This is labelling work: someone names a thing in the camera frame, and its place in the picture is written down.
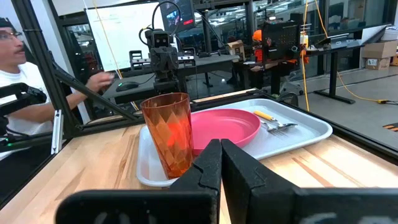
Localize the black standing desk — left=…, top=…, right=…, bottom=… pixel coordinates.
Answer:
left=303, top=24, right=392, bottom=105

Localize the person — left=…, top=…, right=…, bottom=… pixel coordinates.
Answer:
left=248, top=29, right=280, bottom=74
left=0, top=17, right=116, bottom=162

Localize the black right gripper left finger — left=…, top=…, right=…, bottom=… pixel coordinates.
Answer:
left=55, top=139, right=223, bottom=224

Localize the grey plastic tray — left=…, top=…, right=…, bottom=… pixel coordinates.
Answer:
left=136, top=98, right=333, bottom=188

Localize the grey desk organizer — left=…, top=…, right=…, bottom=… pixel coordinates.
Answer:
left=129, top=49, right=197, bottom=72

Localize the small cardboard box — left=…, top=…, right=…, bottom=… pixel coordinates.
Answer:
left=226, top=39, right=246, bottom=58

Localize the yellow power cable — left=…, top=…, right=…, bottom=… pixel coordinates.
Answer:
left=300, top=0, right=389, bottom=113

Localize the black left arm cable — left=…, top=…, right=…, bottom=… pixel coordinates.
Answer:
left=138, top=0, right=183, bottom=47

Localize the pink round plate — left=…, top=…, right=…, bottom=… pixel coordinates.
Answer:
left=190, top=108, right=262, bottom=156

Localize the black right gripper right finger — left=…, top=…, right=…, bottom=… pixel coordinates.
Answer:
left=220, top=139, right=398, bottom=224

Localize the grey office desk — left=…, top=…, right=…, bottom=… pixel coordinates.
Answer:
left=102, top=54, right=240, bottom=105

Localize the cardboard box white label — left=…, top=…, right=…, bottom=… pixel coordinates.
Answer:
left=365, top=57, right=392, bottom=71

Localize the white plastic bin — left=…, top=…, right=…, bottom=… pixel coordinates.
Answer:
left=381, top=27, right=398, bottom=42

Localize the black computer monitor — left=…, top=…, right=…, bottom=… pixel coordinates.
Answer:
left=159, top=0, right=197, bottom=34

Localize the black computer mouse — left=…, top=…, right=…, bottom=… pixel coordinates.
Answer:
left=116, top=81, right=140, bottom=93

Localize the yellow-handled metal spoon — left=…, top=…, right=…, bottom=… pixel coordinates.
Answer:
left=253, top=110, right=299, bottom=131

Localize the orange faceted plastic cup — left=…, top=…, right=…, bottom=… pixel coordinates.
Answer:
left=139, top=92, right=192, bottom=180

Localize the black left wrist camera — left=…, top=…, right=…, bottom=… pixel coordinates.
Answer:
left=145, top=28, right=171, bottom=49

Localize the silver laptop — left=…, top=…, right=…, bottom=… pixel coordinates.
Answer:
left=317, top=32, right=351, bottom=49

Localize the large cardboard box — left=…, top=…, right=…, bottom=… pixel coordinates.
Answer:
left=362, top=40, right=398, bottom=60

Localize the white whiteboard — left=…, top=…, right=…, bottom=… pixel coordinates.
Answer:
left=85, top=2, right=165, bottom=72

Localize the silver metal bracket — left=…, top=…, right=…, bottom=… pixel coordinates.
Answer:
left=51, top=108, right=65, bottom=155

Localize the black perforated panel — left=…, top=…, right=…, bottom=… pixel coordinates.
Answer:
left=262, top=21, right=302, bottom=60

